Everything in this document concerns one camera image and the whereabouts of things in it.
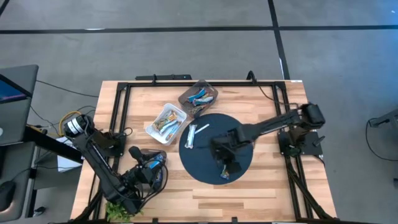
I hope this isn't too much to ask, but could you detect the granola bar orange green wrapper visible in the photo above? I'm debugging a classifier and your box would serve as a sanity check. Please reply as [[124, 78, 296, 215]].
[[154, 110, 178, 131]]

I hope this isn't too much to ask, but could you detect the white paper sheet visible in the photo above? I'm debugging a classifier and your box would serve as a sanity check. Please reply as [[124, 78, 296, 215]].
[[57, 136, 84, 172]]

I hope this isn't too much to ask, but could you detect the black desk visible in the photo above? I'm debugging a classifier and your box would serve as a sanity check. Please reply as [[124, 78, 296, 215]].
[[23, 126, 84, 164]]

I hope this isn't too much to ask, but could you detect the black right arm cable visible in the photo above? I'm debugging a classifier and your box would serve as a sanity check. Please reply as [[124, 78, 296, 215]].
[[247, 70, 303, 108]]

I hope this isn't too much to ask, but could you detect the grey translucent plastic bin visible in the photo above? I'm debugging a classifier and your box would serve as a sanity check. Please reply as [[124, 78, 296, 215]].
[[178, 80, 219, 120], [132, 149, 168, 193]]

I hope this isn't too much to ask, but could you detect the thin black floor cable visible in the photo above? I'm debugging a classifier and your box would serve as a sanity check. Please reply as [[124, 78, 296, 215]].
[[35, 80, 99, 98]]

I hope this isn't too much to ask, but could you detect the granola bar red blue wrapper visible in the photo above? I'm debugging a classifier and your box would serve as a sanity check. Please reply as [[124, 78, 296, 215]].
[[187, 88, 206, 102]]

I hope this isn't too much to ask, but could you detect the white plastic bin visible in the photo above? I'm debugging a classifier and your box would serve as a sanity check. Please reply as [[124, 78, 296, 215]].
[[145, 103, 188, 146]]

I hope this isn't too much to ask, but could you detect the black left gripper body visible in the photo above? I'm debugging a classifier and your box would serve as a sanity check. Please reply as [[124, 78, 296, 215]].
[[130, 166, 161, 189]]

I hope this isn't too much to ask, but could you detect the small green potted plant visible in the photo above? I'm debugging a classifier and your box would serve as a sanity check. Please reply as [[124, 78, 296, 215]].
[[105, 200, 144, 223]]

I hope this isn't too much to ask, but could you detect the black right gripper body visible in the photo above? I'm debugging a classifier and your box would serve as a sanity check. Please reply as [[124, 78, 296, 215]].
[[211, 129, 249, 161]]

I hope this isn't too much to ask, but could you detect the grey laptop computer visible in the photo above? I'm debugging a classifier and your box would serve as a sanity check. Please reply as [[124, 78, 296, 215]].
[[0, 64, 39, 147]]

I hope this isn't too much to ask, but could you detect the round dark blue woven mat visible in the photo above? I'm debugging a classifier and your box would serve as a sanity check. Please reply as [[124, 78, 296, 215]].
[[178, 113, 254, 185]]

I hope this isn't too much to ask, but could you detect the granola bar red green wrapper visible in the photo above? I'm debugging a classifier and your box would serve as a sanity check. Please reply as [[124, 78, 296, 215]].
[[166, 124, 183, 141]]

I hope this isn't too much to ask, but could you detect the yellow cable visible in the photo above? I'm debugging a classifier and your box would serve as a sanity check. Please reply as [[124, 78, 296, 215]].
[[58, 110, 83, 137]]

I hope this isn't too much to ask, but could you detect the black power strip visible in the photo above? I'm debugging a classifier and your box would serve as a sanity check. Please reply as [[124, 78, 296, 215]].
[[135, 73, 193, 82]]

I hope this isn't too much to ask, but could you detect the white light blue snack bar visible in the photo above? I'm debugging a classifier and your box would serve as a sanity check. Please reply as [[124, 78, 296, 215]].
[[185, 124, 198, 149]]

